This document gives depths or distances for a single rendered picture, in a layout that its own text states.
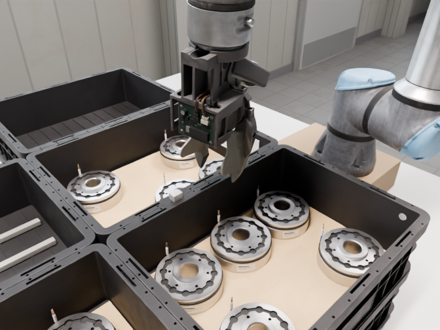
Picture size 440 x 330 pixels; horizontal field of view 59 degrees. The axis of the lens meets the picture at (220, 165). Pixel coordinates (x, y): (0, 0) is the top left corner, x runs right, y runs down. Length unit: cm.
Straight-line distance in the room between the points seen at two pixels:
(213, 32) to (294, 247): 41
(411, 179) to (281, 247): 58
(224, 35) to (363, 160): 60
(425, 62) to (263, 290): 49
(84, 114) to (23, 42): 115
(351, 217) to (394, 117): 22
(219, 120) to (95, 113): 74
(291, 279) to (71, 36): 197
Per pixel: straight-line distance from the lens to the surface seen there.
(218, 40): 44
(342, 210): 75
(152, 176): 86
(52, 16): 232
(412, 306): 85
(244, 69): 51
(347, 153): 94
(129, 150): 91
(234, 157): 54
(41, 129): 114
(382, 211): 70
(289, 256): 69
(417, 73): 82
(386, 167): 105
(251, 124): 52
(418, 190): 115
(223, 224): 69
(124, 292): 55
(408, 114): 82
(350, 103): 90
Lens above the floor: 132
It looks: 34 degrees down
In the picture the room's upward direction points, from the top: straight up
